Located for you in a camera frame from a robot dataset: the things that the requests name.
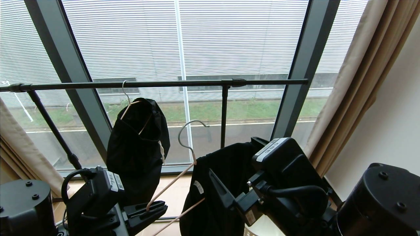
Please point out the pink clothes hanger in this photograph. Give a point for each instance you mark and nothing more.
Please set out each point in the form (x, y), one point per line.
(126, 110)
(170, 186)

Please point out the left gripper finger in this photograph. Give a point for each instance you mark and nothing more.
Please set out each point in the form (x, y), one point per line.
(149, 218)
(147, 207)

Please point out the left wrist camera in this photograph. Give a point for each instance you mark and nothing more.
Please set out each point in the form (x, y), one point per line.
(98, 193)

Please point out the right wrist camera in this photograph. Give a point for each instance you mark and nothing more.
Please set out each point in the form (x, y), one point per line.
(285, 164)

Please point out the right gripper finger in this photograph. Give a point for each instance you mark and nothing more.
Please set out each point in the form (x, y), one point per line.
(224, 193)

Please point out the black clothes rack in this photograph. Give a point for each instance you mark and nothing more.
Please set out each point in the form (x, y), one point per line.
(164, 84)

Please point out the white laundry basket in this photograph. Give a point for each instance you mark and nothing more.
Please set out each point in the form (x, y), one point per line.
(249, 232)

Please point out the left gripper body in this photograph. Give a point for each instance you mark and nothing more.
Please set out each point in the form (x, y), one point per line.
(111, 226)

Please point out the black t-shirt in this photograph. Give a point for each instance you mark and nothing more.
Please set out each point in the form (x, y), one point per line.
(223, 164)

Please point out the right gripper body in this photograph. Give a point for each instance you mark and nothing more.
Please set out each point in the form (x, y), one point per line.
(254, 206)

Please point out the black garment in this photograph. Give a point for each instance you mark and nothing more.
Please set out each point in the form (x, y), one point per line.
(137, 154)

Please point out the window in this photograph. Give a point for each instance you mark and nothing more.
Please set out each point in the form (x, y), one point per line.
(62, 49)

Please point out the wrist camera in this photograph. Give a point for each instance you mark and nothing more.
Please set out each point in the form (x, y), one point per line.
(285, 164)
(98, 193)

